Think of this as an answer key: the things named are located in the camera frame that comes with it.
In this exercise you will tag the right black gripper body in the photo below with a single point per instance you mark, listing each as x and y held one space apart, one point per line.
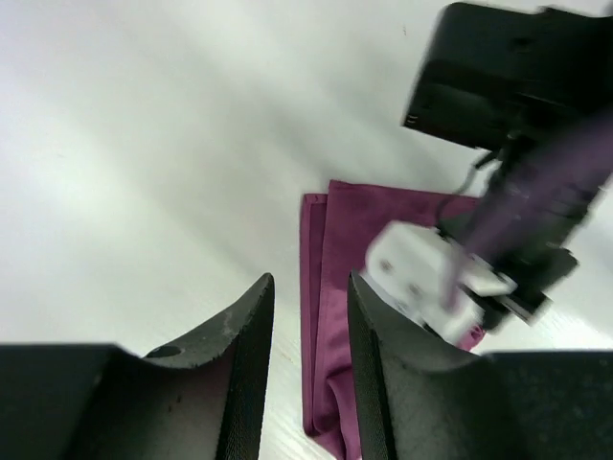
531 249

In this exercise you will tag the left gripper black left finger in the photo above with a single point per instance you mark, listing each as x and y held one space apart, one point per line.
200 396

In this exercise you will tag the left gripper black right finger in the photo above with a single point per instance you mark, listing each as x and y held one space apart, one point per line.
418 397

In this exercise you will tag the purple cloth napkin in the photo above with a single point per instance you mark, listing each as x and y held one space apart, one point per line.
336 228

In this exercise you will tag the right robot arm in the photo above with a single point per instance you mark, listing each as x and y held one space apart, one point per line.
533 90

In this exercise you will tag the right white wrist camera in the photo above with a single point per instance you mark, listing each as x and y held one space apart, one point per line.
408 266

